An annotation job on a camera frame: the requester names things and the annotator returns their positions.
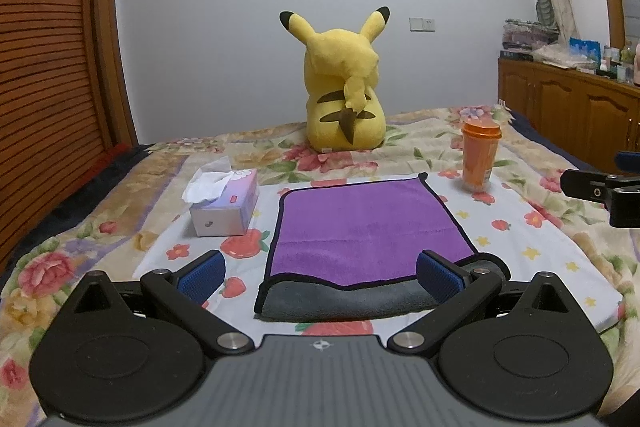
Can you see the blue picture card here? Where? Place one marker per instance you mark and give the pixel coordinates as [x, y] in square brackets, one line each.
[587, 48]

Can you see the floral bed sheet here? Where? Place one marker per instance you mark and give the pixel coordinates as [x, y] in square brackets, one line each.
[112, 221]

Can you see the folded clothes pile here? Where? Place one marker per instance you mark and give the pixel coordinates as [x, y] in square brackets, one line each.
[528, 36]

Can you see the small bottles on cabinet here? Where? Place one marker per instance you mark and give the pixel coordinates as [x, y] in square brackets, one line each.
[619, 64]

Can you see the white fruit print cloth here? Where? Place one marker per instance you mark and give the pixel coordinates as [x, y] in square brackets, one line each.
[498, 222]

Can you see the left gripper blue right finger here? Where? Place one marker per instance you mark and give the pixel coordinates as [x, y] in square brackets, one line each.
[443, 279]

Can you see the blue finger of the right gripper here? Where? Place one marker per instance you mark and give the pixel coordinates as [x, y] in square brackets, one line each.
[618, 194]
[628, 161]

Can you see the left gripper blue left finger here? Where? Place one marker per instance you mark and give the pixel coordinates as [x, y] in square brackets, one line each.
[196, 281]

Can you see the wooden slatted headboard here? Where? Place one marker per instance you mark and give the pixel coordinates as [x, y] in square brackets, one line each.
[53, 123]

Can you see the purple tissue box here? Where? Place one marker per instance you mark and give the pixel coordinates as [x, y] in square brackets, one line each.
[221, 199]

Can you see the purple and grey towel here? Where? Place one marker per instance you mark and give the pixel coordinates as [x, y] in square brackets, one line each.
[348, 252]

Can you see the white wall switch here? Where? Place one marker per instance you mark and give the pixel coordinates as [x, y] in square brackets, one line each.
[421, 24]

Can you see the wooden sideboard cabinet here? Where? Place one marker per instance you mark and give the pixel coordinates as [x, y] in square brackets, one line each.
[590, 117]

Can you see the yellow Pikachu plush toy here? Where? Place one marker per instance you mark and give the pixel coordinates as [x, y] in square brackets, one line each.
[340, 77]

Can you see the orange lidded cup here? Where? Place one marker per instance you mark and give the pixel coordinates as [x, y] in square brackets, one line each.
[480, 140]

